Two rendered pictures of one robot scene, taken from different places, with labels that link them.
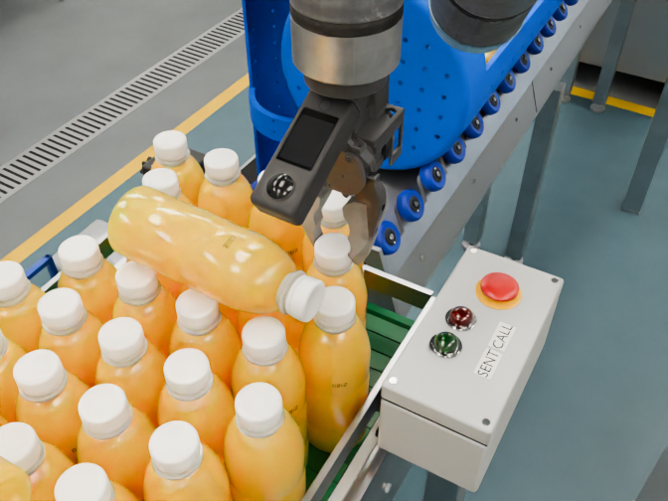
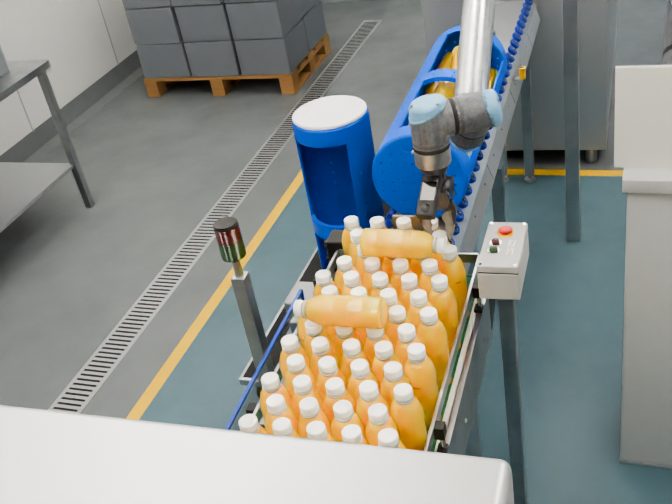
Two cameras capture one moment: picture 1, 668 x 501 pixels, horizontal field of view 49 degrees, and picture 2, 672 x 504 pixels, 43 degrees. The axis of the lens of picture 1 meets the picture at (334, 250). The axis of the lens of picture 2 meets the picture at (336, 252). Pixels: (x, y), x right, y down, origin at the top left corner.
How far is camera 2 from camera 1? 1.52 m
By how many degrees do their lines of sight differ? 12
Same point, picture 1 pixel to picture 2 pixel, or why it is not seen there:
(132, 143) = (202, 289)
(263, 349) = (432, 266)
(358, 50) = (441, 157)
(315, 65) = (427, 165)
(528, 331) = (520, 240)
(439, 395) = (497, 263)
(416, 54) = not seen: hidden behind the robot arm
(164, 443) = (415, 295)
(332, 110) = (433, 180)
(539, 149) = (499, 208)
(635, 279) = (589, 280)
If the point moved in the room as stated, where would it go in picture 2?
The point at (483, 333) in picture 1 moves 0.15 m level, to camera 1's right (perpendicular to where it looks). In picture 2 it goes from (505, 244) to (561, 229)
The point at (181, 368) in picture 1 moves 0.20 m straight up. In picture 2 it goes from (407, 278) to (397, 207)
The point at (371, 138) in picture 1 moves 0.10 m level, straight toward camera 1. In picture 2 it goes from (447, 187) to (458, 206)
